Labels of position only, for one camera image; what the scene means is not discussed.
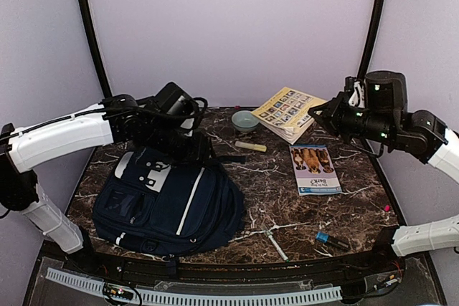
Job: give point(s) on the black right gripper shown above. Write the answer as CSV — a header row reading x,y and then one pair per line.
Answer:
x,y
333,112

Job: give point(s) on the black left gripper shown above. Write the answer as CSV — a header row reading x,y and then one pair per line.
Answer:
x,y
199,152

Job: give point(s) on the yellow paperback book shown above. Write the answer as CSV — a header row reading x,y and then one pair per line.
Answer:
x,y
286,113

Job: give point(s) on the dog cover picture book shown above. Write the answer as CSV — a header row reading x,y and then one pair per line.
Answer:
x,y
314,170

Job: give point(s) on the navy blue student backpack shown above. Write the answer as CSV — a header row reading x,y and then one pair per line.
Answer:
x,y
152,207

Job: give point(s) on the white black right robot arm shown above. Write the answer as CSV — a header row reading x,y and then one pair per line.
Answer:
x,y
429,140

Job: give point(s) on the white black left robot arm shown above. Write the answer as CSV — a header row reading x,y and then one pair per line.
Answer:
x,y
115,119

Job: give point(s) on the pale yellow highlighter marker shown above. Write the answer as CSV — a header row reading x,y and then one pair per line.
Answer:
x,y
251,146

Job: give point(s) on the light green ceramic bowl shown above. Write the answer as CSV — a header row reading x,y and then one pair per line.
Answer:
x,y
244,121

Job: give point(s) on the black marker with blue cap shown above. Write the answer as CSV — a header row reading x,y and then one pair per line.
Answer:
x,y
332,241

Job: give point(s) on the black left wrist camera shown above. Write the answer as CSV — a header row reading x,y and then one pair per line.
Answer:
x,y
172,100

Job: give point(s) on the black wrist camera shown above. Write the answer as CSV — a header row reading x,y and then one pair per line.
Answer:
x,y
172,100
385,91

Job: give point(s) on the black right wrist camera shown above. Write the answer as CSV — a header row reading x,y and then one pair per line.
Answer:
x,y
385,91

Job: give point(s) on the black front rail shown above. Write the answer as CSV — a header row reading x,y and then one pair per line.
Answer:
x,y
256,260

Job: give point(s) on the white slotted cable duct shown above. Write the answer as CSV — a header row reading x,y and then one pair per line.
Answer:
x,y
180,293

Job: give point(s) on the black left frame post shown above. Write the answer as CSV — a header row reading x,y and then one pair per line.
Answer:
x,y
92,43

